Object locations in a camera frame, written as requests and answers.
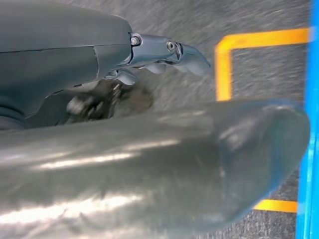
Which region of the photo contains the blue metal shelf rack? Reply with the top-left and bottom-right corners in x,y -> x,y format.
295,0 -> 319,239

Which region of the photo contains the yellow floor tape square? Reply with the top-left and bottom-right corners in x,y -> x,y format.
215,27 -> 311,214

